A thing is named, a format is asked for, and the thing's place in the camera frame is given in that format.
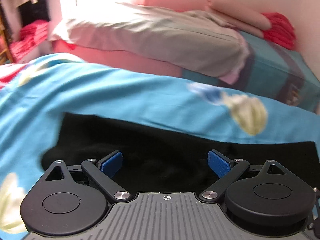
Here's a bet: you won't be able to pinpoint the pink bolster pillow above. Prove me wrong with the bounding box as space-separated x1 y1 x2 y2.
205 0 272 38

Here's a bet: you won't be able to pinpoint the grey pink pillow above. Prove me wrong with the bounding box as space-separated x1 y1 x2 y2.
50 3 250 84

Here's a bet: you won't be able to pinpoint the teal folded blanket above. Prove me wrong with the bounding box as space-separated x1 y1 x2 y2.
182 31 319 113

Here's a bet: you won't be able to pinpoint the black pants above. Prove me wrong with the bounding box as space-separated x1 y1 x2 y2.
41 113 319 194

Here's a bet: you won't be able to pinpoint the pink clothes pile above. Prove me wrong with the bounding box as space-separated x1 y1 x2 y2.
9 20 49 63

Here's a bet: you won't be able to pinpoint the hanging dark clothes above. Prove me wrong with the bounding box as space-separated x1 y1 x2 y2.
0 0 52 28

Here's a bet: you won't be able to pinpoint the wooden shelf rack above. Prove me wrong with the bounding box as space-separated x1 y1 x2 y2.
0 21 14 65

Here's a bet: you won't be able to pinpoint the red folded cloth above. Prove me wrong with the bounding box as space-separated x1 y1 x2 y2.
262 12 296 50

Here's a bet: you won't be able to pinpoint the blue floral bed sheet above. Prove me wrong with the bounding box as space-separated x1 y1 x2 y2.
1 53 319 239

